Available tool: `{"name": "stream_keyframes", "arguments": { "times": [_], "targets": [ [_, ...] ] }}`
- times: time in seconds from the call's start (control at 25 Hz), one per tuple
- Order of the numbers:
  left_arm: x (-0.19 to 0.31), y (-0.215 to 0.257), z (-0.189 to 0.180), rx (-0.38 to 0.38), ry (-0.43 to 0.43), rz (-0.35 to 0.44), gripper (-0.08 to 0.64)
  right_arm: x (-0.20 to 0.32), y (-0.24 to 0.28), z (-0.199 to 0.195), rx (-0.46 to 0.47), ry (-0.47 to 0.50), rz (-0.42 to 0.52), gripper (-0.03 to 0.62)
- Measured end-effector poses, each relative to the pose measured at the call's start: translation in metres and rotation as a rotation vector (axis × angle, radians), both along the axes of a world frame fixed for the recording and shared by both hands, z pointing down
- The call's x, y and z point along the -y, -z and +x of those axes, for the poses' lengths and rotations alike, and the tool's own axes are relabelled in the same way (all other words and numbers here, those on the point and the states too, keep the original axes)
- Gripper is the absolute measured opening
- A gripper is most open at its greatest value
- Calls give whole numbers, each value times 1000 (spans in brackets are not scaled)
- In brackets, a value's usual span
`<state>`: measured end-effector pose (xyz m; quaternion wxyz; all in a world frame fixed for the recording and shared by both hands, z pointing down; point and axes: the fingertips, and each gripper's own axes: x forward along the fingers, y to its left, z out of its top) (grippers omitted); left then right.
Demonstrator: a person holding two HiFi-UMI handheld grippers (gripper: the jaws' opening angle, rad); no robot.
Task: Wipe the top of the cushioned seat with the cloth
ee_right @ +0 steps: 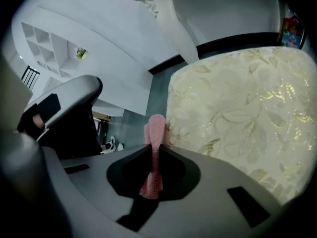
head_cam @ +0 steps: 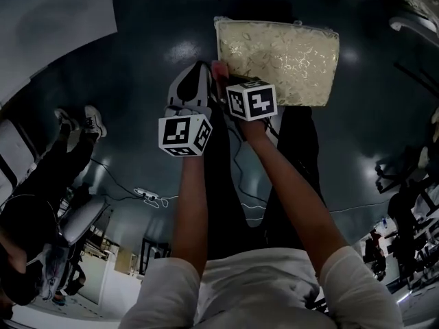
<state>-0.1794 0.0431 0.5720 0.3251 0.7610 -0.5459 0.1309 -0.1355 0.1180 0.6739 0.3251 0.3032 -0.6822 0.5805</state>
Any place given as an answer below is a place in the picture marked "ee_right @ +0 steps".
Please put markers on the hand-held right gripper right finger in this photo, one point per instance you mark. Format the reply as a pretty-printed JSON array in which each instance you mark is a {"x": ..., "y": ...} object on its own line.
[{"x": 210, "y": 207}]

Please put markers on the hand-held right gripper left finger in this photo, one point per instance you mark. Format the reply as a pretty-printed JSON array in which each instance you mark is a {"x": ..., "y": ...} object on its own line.
[{"x": 94, "y": 182}]

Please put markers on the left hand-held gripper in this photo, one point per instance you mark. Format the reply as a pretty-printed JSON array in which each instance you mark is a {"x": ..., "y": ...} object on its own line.
[{"x": 74, "y": 93}]

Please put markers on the pink knitted cloth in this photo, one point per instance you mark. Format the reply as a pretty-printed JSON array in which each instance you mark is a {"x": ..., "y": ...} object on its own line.
[{"x": 156, "y": 133}]

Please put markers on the cream floral cushioned seat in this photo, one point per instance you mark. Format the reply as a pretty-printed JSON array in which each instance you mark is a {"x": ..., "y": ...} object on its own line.
[{"x": 242, "y": 113}]

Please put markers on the person's left forearm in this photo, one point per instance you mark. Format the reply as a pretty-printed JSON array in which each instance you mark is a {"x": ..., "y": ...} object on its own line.
[{"x": 37, "y": 121}]

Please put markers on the wooden table with black legs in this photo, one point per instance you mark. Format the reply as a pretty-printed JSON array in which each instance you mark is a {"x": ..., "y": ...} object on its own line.
[{"x": 102, "y": 116}]

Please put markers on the green plant ornament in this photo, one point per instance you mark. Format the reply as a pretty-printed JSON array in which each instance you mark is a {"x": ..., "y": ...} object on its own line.
[{"x": 81, "y": 53}]

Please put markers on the white and black shoe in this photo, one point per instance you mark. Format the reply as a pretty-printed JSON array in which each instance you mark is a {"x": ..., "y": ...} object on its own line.
[
  {"x": 110, "y": 144},
  {"x": 120, "y": 147}
]

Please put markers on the person's black trouser legs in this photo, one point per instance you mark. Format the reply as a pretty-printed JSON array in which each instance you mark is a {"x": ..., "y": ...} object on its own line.
[{"x": 74, "y": 135}]

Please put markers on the black slatted chair back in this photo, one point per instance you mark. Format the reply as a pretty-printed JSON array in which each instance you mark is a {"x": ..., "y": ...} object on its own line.
[{"x": 31, "y": 77}]

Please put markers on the white cubby shelf unit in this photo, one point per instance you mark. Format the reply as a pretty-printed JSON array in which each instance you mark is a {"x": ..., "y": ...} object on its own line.
[{"x": 49, "y": 48}]

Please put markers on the colourful printed picture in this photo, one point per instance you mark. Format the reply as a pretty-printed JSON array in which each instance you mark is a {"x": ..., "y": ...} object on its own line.
[{"x": 292, "y": 31}]

